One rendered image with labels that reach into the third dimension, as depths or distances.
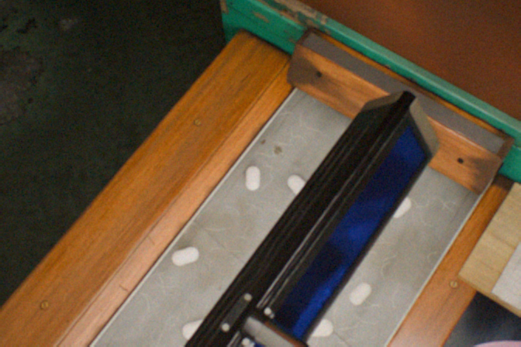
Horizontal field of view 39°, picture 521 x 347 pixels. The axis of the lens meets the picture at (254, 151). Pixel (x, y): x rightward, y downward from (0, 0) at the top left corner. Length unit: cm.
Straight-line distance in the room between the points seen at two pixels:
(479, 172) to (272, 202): 27
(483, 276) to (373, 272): 14
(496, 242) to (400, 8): 32
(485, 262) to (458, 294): 5
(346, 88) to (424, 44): 12
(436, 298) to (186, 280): 32
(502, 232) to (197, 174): 40
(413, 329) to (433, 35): 35
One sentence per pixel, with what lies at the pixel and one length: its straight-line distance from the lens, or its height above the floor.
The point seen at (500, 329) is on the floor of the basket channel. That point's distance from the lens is 105.
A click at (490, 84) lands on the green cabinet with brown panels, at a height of 91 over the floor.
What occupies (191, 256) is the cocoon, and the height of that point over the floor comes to 76.
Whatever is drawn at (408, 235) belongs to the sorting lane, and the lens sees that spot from 99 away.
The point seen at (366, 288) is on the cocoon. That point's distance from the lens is 95.
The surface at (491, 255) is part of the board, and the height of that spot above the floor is 78.
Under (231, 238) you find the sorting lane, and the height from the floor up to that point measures 74.
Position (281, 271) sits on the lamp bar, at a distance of 58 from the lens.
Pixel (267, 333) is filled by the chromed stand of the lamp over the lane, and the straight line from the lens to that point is 56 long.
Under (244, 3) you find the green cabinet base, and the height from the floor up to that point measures 82.
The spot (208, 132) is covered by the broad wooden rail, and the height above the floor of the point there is 76.
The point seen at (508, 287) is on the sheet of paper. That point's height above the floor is 78.
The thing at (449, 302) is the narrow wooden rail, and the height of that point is 76.
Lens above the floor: 167
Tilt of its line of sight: 64 degrees down
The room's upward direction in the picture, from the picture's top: 7 degrees counter-clockwise
